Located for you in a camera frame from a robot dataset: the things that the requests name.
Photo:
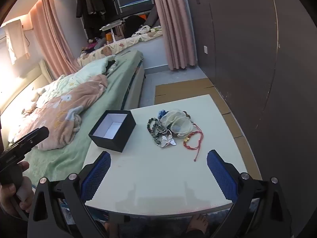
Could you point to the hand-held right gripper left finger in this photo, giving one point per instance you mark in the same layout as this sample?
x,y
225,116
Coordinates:
x,y
99,168

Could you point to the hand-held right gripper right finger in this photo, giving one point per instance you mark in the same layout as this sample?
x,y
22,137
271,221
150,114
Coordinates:
x,y
220,176

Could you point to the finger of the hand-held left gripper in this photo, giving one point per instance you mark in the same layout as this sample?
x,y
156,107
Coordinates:
x,y
32,136

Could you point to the black jewelry box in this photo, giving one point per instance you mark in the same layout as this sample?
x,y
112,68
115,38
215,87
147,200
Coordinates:
x,y
111,143

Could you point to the white organza pouch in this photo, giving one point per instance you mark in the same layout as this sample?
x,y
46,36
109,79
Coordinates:
x,y
182,126
171,117

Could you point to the blue jewelry piece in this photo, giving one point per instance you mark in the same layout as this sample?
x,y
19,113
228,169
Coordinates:
x,y
162,113

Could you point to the person's left hand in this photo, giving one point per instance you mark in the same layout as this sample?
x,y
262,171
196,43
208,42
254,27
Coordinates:
x,y
10,200

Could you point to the pink duck print blanket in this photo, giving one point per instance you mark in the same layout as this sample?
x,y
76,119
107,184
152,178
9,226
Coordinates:
x,y
62,119

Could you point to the person's foot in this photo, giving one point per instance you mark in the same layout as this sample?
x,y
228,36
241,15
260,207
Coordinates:
x,y
198,224

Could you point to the beige headboard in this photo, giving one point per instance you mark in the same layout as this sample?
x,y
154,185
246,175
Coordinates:
x,y
37,79

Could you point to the bed with green sheet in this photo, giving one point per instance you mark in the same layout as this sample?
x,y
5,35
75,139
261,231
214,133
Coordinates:
x,y
118,79

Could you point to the pale green quilt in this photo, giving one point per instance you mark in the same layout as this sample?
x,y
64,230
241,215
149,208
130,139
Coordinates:
x,y
94,67

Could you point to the flat cardboard sheet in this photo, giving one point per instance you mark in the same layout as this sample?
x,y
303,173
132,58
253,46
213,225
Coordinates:
x,y
183,86

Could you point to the pink curtain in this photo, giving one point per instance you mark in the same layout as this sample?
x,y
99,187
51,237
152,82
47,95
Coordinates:
x,y
173,24
54,37

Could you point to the black garment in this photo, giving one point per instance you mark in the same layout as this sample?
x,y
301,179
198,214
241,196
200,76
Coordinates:
x,y
111,65

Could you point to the pile of plush toys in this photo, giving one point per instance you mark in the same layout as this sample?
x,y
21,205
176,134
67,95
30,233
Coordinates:
x,y
95,44

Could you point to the dark brown wardrobe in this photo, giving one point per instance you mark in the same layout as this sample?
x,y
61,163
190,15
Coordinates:
x,y
247,54

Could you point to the printed window seat mat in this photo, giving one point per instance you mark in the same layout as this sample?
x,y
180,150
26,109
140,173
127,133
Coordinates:
x,y
128,43

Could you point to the small white folding table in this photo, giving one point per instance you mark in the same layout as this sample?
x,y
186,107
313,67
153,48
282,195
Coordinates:
x,y
112,28

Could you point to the hanging dark clothes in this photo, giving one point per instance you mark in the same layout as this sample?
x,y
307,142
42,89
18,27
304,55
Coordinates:
x,y
94,5

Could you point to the black bag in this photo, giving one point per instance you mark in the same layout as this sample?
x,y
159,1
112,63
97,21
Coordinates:
x,y
135,26

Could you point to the white wall socket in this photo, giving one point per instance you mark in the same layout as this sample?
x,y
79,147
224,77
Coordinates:
x,y
205,50

